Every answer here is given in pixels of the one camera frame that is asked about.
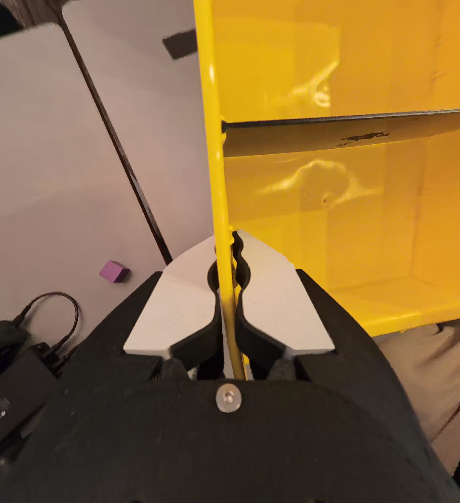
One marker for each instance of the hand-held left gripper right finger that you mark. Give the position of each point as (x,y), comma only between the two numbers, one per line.
(285,306)

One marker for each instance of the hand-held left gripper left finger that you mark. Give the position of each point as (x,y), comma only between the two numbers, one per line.
(171,310)

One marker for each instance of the yellow plastic bin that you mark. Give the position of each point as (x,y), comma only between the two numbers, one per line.
(371,235)

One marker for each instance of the purple block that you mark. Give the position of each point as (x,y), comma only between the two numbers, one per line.
(112,271)

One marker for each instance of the person's beige pants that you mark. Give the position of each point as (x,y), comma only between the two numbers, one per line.
(430,385)

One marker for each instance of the black power bank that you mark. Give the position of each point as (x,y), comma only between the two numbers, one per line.
(14,393)

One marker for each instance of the black bin divider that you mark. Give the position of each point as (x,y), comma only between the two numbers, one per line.
(332,133)

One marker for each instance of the black tape strip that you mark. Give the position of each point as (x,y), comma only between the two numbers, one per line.
(181,43)

